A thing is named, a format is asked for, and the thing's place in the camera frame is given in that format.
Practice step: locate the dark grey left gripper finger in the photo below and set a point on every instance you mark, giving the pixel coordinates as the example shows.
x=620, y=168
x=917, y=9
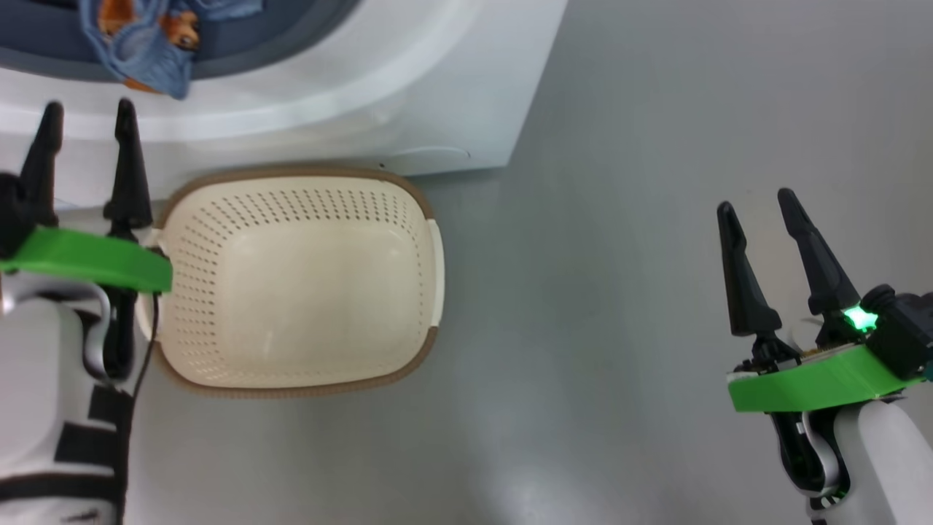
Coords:
x=127, y=182
x=42, y=175

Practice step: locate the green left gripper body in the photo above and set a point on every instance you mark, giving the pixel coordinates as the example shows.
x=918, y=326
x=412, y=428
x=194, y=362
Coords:
x=87, y=259

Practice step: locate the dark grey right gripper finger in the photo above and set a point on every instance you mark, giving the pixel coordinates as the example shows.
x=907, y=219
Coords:
x=824, y=281
x=747, y=299

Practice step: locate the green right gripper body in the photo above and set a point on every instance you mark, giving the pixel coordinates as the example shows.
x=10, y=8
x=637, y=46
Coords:
x=816, y=383

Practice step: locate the blue printed garment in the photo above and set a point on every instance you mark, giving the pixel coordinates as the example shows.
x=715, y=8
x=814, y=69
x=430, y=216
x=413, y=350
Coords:
x=146, y=58

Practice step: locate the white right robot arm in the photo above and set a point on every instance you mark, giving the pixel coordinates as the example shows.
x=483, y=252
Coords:
x=882, y=459

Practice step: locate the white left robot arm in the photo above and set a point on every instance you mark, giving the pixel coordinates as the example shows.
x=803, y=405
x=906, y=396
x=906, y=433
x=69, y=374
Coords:
x=44, y=364

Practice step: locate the cream perforated laundry basket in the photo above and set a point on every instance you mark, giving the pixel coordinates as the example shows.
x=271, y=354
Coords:
x=306, y=292

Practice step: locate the white washing machine body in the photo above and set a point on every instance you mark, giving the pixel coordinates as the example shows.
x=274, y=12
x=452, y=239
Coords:
x=437, y=87

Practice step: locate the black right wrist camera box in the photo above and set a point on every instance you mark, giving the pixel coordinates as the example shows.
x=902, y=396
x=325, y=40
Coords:
x=904, y=328

